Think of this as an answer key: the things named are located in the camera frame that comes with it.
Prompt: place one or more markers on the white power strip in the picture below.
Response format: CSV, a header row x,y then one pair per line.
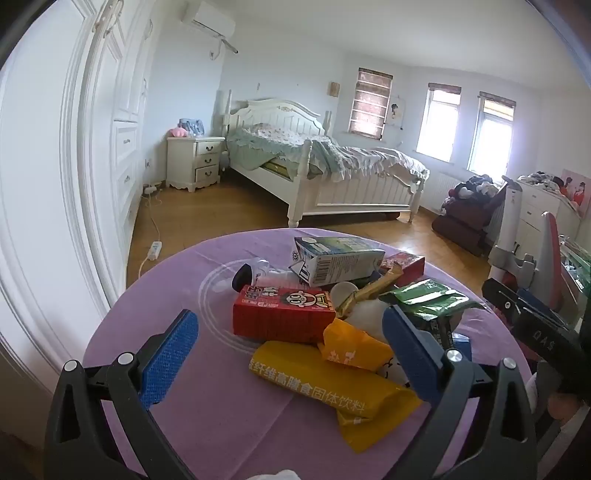
x,y
154,250

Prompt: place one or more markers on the orange packet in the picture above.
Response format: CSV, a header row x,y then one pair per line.
x,y
351,346

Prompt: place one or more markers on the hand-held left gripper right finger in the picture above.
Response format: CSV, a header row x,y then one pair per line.
x,y
411,350

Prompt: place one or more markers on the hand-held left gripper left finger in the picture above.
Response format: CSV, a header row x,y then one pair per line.
x,y
168,355

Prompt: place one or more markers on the green packet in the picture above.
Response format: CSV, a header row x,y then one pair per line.
x,y
425,297

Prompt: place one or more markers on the pale floral bedding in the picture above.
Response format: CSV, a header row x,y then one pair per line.
x,y
369,159

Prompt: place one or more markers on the large yellow packet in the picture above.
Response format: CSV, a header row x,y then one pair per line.
x,y
314,378

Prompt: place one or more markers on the white bed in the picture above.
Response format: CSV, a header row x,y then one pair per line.
x,y
360,194

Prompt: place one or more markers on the gold wrapper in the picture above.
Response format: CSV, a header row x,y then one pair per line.
x,y
369,288

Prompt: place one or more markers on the white dresser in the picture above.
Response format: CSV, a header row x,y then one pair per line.
x,y
531,217

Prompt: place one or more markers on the red drink carton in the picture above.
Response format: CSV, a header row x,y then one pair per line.
x,y
277,318

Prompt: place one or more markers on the dark red massage chair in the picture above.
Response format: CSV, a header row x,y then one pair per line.
x,y
461,226

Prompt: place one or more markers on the pink plush toy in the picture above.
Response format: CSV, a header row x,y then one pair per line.
x,y
179,132

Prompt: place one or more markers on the window with red blind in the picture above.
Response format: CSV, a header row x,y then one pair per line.
x,y
369,104

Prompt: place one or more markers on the person's right hand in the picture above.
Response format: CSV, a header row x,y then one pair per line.
x,y
563,410

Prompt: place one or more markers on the narrow bright window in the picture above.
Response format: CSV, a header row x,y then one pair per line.
x,y
438,124

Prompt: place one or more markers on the white printed wrapper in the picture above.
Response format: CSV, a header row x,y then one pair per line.
x,y
392,369

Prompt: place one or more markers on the white wardrobe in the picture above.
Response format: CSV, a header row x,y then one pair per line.
x,y
124,92

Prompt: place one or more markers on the wooden wall plaque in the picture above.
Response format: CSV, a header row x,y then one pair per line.
x,y
334,89

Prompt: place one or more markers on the white plastic container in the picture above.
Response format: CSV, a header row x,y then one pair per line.
x,y
364,321

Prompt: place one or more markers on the pink and grey chair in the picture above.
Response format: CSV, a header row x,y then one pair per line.
x,y
551,258

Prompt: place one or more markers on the black and white bottle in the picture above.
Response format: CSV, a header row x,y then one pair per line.
x,y
247,276

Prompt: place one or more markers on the black packet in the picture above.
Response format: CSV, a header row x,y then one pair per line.
x,y
441,332

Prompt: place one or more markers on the wall poster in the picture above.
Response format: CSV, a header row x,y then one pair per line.
x,y
395,113

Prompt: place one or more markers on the wide bright window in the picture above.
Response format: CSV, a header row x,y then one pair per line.
x,y
489,138

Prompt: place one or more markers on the small red box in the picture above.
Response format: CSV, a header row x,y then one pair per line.
x,y
408,267

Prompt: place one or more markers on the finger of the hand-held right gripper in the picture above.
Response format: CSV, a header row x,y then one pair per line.
x,y
505,302

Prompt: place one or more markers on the white nightstand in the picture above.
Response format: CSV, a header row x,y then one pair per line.
x,y
205,161

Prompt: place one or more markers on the pink framed picture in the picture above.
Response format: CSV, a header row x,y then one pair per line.
x,y
577,191

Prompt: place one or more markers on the pile of clothes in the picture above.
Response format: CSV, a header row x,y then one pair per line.
x,y
475,187

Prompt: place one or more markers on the blue bag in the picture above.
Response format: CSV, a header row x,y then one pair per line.
x,y
193,127

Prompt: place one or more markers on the white radiator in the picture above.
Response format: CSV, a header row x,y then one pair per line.
x,y
438,189

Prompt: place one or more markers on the white air conditioner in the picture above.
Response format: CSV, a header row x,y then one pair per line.
x,y
207,21

